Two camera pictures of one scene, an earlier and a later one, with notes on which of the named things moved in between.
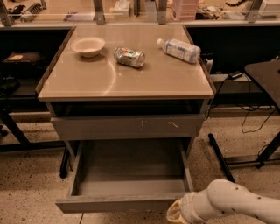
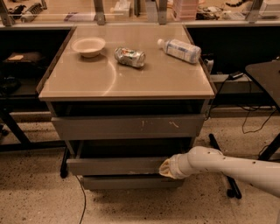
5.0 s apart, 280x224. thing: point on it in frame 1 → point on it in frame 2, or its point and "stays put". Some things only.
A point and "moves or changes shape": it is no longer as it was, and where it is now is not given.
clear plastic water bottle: x=180 y=50 stays put
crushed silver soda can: x=129 y=57 stays put
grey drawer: x=128 y=176 moves or changes shape
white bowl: x=87 y=46 stays put
